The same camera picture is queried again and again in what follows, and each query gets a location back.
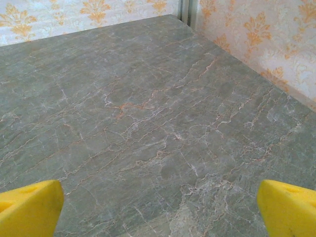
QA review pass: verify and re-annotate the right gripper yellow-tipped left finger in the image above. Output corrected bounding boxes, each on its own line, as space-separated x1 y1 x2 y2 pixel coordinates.
0 179 65 237

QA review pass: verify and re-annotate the aluminium frame post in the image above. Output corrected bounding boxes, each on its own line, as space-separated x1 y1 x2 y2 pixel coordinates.
177 0 198 28

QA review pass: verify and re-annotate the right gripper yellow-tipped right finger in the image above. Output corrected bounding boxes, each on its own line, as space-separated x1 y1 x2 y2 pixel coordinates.
256 179 316 237

